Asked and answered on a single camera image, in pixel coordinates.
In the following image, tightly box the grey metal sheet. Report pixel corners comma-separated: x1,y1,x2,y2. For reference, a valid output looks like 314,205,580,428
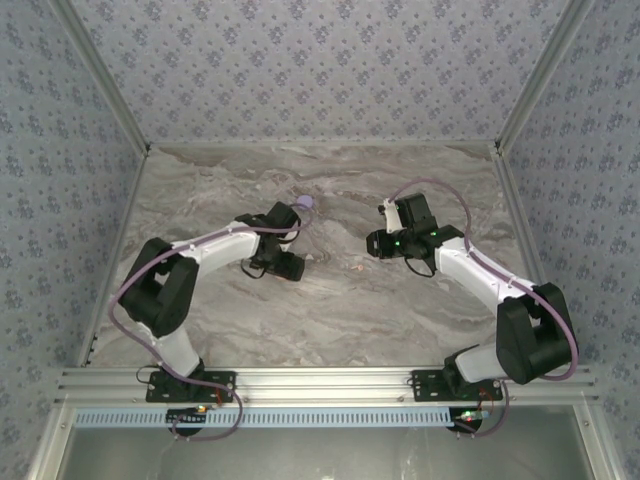
54,424,599,480

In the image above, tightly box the aluminium table back rail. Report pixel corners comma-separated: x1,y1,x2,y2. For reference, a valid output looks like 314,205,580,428
147,140,501,150

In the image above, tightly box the aluminium table side rail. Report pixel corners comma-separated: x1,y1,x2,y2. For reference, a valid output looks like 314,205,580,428
77,143,151,369
492,142,572,365

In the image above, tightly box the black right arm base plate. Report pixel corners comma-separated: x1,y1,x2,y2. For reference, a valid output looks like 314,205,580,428
409,369,504,403

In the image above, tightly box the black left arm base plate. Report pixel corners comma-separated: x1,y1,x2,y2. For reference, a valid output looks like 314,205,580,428
145,370,237,404

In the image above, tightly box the aluminium frame cross rail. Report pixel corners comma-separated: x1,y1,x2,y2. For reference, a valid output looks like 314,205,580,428
53,364,600,407

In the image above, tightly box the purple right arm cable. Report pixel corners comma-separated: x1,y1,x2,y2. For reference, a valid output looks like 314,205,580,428
389,178,581,440

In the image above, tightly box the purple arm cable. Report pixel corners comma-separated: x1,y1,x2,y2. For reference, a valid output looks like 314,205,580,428
389,178,581,440
108,197,317,444

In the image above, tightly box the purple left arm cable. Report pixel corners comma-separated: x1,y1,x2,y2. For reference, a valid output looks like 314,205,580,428
108,197,317,444

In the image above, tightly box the light blue slotted cable duct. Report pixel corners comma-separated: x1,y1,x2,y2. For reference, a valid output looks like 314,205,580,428
72,405,465,430

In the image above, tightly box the aluminium frame post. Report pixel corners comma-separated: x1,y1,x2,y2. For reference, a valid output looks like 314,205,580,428
493,0,597,154
48,0,152,154

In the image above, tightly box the aluminium lower frame rail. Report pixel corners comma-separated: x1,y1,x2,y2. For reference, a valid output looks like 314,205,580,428
24,403,76,480
572,403,629,480

